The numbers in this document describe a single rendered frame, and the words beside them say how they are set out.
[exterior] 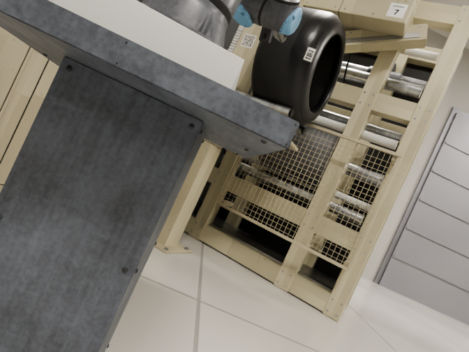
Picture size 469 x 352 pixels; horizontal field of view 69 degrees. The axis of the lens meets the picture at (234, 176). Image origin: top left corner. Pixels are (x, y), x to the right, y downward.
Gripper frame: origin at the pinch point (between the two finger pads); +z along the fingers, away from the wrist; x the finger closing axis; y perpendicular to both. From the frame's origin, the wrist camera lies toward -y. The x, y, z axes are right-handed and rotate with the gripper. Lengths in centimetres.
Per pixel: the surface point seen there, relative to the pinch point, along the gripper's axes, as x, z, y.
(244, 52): 33.3, 28.5, 7.1
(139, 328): -22, -32, -117
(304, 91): -11.7, 21.3, -8.4
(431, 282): -147, 467, -20
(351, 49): -8, 68, 49
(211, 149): 28, 37, -49
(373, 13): -16, 48, 60
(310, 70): -11.7, 15.4, -0.7
